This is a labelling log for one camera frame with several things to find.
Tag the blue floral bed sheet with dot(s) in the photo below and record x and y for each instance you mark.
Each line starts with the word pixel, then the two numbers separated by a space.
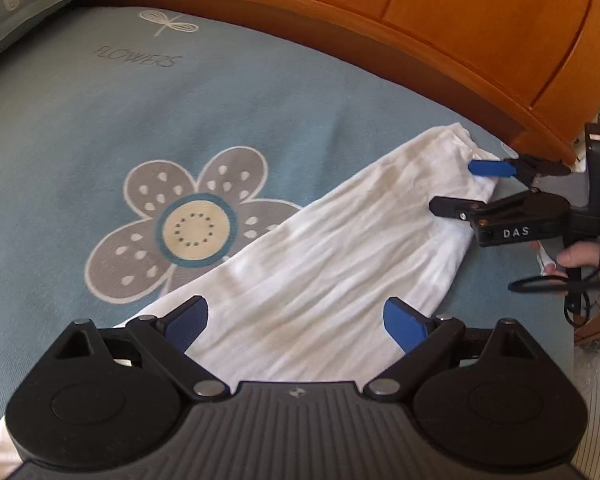
pixel 80 135

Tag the white printed sweatshirt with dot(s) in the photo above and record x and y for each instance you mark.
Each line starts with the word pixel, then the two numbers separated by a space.
pixel 305 270

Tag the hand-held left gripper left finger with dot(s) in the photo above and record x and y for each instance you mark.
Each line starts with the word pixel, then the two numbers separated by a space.
pixel 187 320

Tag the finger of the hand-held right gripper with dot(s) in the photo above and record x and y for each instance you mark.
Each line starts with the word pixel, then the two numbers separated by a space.
pixel 450 206
pixel 485 168

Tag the wooden headboard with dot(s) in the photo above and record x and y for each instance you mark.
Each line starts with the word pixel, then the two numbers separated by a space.
pixel 430 20

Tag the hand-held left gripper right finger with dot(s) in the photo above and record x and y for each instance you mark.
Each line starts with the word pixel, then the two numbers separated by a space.
pixel 405 327

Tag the person's right hand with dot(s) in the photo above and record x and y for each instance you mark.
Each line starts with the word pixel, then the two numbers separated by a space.
pixel 580 257

